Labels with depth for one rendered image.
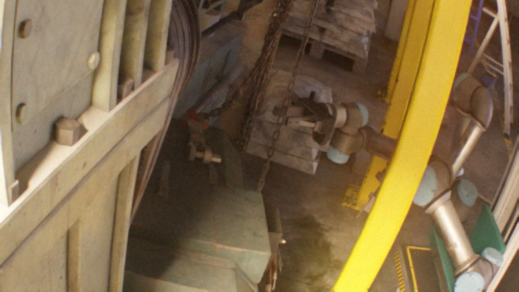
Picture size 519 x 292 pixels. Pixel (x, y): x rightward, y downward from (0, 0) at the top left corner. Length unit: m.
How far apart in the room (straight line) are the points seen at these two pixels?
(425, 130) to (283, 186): 2.00
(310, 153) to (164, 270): 2.51
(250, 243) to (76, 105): 0.82
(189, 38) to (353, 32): 4.51
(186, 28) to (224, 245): 0.56
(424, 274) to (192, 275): 1.43
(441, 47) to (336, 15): 3.87
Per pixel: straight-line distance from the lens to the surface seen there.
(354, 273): 1.86
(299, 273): 2.97
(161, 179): 1.51
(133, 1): 0.77
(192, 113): 1.94
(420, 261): 2.70
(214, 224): 1.48
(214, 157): 1.67
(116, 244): 0.98
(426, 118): 1.65
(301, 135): 3.77
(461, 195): 2.58
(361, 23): 5.45
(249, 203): 1.59
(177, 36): 0.95
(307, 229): 3.30
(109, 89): 0.72
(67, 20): 0.62
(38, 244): 0.62
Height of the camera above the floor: 1.65
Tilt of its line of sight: 25 degrees down
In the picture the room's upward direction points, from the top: 17 degrees clockwise
